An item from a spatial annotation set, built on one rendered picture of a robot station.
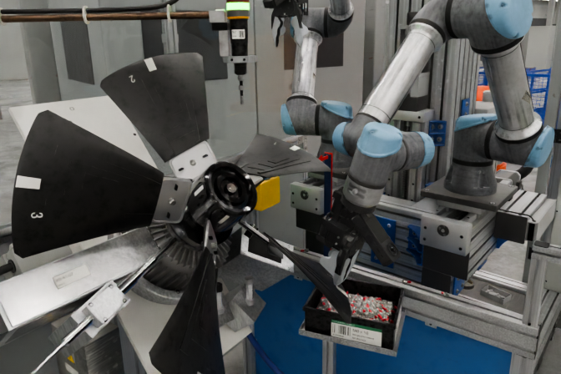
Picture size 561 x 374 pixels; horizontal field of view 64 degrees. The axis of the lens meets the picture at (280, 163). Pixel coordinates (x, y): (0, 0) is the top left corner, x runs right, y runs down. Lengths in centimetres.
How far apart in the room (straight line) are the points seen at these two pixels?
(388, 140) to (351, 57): 482
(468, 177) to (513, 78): 35
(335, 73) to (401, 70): 438
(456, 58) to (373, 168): 84
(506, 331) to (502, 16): 71
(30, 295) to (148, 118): 40
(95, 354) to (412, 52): 101
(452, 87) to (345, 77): 400
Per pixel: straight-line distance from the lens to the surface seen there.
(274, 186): 143
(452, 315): 126
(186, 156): 95
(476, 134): 141
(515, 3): 112
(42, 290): 84
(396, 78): 107
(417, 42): 113
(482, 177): 146
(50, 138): 79
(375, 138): 83
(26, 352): 167
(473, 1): 113
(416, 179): 164
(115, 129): 119
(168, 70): 103
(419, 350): 137
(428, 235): 140
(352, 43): 564
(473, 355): 132
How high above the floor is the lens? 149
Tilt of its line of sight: 15 degrees down
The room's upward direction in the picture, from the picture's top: 1 degrees counter-clockwise
